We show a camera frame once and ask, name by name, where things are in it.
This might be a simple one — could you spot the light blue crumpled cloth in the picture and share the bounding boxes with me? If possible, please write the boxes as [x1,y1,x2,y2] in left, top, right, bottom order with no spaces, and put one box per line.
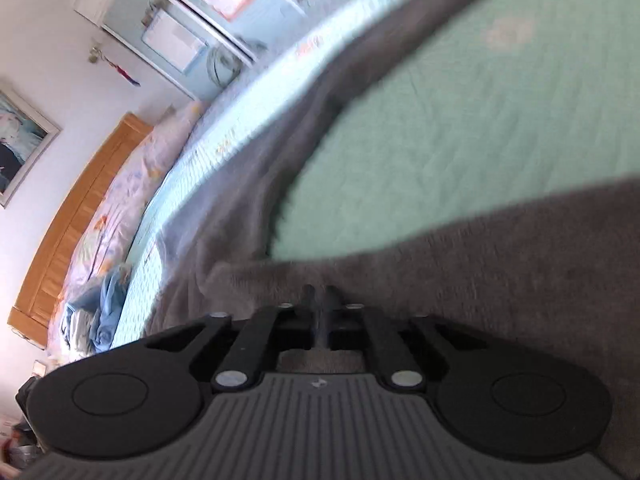
[89,264,134,354]

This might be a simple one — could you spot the wooden headboard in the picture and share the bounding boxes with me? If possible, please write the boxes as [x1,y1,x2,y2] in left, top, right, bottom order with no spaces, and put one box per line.
[7,112,154,352]

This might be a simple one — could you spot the pale blue folded cloth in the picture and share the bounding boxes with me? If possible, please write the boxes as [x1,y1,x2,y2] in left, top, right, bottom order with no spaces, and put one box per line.
[59,299,101,358]

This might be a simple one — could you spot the sliding door wardrobe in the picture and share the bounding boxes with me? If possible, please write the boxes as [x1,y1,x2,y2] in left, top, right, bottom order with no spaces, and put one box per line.
[71,0,312,102]

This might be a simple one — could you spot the grey knit sweater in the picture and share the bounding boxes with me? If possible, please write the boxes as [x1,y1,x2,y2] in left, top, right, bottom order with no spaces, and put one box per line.
[144,0,640,480]

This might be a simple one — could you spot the framed wedding photo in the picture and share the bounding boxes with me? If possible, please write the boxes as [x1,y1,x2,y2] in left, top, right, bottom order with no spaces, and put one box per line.
[0,77,64,209]

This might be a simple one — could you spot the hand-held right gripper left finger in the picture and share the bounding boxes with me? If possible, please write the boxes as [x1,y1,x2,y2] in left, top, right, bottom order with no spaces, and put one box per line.
[144,284,319,394]

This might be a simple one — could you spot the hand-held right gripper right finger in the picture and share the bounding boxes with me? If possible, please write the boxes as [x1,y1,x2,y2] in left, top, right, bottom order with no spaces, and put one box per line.
[320,284,502,393]

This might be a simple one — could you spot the red hanging ornament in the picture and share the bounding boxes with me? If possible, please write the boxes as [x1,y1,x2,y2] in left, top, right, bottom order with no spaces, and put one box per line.
[104,56,142,89]

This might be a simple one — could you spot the floral pillow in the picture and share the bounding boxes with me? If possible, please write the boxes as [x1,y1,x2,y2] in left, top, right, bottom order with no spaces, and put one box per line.
[56,99,212,322]

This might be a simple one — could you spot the blue framed chart poster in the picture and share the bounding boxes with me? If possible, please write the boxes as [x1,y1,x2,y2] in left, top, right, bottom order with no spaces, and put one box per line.
[140,11,209,74]

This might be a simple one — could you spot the bee print quilted bedspread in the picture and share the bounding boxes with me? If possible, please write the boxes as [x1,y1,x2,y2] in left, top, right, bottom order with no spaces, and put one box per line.
[110,0,640,352]

